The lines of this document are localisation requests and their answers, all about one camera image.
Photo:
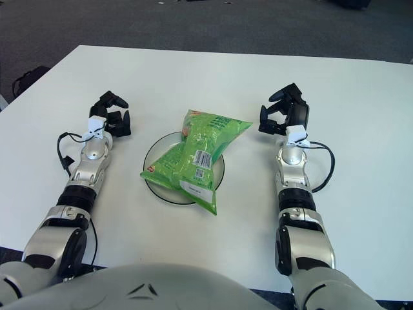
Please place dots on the black bag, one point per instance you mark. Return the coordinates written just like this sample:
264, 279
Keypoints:
29, 79

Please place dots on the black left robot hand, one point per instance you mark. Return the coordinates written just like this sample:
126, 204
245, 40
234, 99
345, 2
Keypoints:
121, 126

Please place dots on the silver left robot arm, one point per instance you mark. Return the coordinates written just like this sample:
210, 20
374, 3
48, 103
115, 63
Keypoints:
87, 164

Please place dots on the green snack bag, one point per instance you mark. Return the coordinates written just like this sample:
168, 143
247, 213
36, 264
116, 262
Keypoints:
200, 145

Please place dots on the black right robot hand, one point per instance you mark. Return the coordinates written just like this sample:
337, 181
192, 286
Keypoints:
298, 113

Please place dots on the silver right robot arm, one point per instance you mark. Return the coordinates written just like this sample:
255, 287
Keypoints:
297, 200

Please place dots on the white table leg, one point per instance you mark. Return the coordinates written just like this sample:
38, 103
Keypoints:
2, 102

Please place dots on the grey robot torso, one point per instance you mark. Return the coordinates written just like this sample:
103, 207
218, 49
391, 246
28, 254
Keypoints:
145, 287

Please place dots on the white plate with black rim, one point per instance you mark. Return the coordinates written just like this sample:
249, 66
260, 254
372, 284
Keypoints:
171, 193

